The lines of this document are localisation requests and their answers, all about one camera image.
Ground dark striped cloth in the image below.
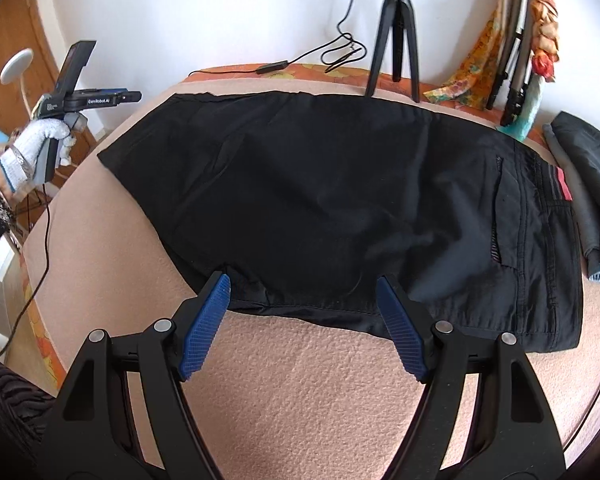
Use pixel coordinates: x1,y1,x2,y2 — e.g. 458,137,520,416
0,349,57,443

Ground black pants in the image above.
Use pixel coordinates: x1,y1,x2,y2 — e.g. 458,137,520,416
96,91,583,353

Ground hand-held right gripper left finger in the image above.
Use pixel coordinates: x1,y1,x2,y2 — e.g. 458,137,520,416
40,272,231,480

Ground orange floral scarf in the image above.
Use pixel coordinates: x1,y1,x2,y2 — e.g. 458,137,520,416
422,0,513,111

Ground black cable with inline box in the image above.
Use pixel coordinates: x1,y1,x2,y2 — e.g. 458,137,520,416
187,0,368,79

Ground person's left hand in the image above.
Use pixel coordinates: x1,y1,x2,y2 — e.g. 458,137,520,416
0,119,78,194

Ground folded grey black tripod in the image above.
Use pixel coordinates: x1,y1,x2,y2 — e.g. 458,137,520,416
485,0,545,128

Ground orange white twisted scarf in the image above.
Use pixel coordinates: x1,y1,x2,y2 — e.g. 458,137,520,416
527,0,562,82

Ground wooden door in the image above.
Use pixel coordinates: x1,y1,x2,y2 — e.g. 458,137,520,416
0,0,101,161

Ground white round lamp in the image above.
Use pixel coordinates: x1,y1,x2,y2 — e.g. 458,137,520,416
0,48,35,113

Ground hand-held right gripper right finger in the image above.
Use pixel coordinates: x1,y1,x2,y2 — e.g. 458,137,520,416
375,277,567,480

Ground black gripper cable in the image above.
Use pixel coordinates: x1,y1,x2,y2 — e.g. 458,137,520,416
0,182,52,359

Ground teal cloth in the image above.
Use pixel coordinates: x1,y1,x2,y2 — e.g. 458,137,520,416
497,80,539,139

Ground grey folded garment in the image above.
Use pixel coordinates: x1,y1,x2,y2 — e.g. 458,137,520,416
542,111,600,273

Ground small black tripod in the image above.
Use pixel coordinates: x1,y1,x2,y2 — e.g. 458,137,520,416
364,0,421,104

